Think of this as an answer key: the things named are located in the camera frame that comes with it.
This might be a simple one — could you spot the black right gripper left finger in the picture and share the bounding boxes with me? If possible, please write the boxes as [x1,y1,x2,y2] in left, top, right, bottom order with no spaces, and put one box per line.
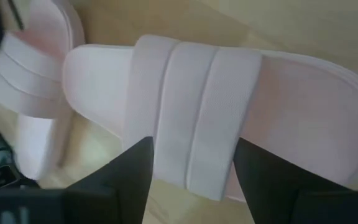
[63,136,154,224]

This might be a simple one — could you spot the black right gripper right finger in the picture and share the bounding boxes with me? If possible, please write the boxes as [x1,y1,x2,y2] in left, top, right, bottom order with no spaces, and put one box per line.
[232,138,358,224]

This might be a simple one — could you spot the pink slide sandal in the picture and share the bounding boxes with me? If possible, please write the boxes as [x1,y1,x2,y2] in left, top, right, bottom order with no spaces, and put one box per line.
[0,0,86,181]
[62,34,358,202]

